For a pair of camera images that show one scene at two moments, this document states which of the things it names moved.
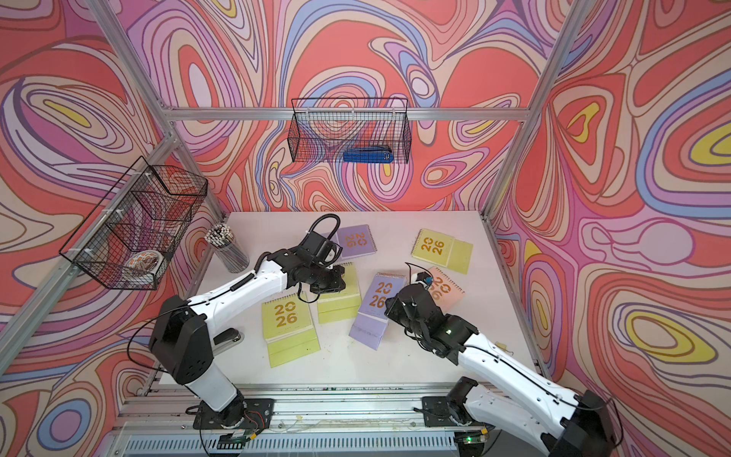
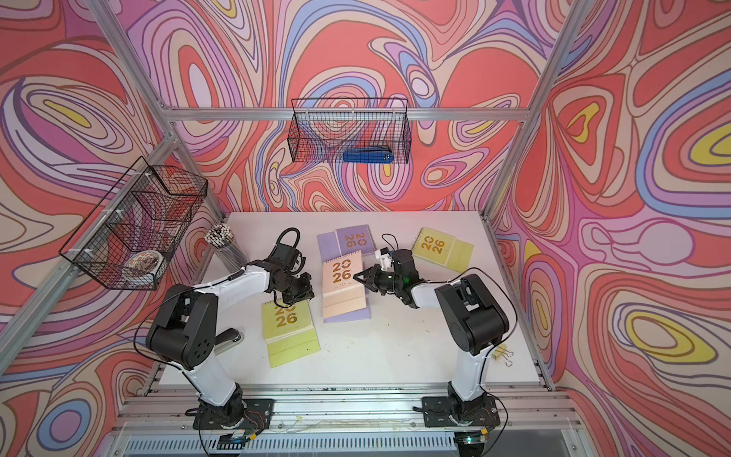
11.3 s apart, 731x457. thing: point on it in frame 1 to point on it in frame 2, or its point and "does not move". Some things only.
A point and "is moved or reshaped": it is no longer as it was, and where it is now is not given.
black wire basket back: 322,129 does not move
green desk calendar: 287,330 does not move
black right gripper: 393,308 to 372,273
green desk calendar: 444,249 does not move
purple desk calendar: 371,321 to 362,313
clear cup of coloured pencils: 222,238 does not move
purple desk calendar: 355,241 does not move
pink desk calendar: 445,291 is moved or reshaped
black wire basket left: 136,228 does not move
